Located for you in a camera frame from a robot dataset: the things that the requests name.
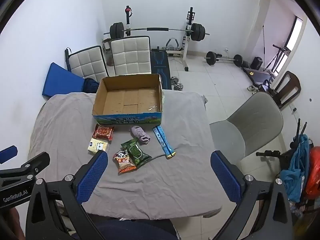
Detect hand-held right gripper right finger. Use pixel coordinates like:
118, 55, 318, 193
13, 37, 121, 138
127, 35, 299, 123
210, 150, 293, 240

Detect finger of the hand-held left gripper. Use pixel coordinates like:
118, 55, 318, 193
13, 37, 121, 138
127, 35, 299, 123
0, 145, 18, 165
21, 152, 51, 175

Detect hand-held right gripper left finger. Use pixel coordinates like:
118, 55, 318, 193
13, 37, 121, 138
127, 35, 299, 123
25, 150, 108, 240

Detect person's left forearm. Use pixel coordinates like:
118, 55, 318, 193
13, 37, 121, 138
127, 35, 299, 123
0, 205, 27, 240

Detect yellow tissue pack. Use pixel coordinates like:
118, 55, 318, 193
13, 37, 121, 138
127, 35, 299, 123
87, 138, 111, 155

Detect panda print snack packet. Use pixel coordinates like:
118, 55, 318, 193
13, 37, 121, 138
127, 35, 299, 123
112, 149, 137, 174

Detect red snack packet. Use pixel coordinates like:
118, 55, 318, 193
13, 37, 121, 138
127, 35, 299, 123
92, 124, 115, 142

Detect green snack packet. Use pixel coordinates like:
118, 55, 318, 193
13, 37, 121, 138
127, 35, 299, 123
121, 138, 153, 169

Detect purple sock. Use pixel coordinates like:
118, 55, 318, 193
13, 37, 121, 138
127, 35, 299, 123
129, 126, 151, 146

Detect grey tablecloth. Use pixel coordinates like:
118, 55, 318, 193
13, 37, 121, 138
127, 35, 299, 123
28, 90, 223, 221

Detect grey shell chair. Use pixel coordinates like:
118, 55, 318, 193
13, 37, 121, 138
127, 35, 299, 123
209, 91, 284, 171

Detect person's dark blue clothing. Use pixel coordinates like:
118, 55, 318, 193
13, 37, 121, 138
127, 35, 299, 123
72, 217, 179, 240

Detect long blue snack packet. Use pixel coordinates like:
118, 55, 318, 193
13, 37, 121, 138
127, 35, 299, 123
152, 125, 177, 159

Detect open cardboard box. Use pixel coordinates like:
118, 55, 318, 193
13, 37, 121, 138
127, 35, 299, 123
92, 74, 163, 126

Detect blue foam mat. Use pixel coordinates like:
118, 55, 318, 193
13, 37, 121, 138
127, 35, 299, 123
42, 62, 87, 98

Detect dark blue cloth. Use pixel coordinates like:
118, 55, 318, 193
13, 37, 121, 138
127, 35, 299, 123
82, 78, 101, 94

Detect red bag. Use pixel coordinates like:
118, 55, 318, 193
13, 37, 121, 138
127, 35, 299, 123
304, 146, 320, 201

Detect treadmill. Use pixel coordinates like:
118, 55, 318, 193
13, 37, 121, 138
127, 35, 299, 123
241, 66, 276, 88

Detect black pole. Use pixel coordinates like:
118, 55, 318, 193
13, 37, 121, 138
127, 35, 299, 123
64, 47, 72, 72

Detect white quilted chair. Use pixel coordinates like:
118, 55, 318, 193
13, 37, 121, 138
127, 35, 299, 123
110, 35, 153, 77
68, 45, 109, 83

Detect short barbell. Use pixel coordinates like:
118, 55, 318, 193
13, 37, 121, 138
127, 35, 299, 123
203, 51, 244, 67

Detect black speaker box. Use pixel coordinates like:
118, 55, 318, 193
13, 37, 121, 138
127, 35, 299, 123
250, 57, 264, 70

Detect brown wooden chair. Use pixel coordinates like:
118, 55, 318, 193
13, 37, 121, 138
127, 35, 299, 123
268, 70, 302, 109

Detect black weight bench pad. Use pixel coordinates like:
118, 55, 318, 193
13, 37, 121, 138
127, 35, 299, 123
150, 48, 173, 91

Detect white weight rack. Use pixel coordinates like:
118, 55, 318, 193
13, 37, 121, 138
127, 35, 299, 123
123, 5, 196, 72

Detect long barbell with black plates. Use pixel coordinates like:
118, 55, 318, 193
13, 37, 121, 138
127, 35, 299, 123
103, 22, 210, 42

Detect window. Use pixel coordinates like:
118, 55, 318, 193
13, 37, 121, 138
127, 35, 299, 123
286, 16, 307, 55

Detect black exercise machine handlebar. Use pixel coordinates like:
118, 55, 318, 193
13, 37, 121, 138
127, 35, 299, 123
255, 119, 313, 170

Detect grey pull handle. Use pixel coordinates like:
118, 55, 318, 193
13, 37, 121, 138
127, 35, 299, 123
166, 37, 179, 52

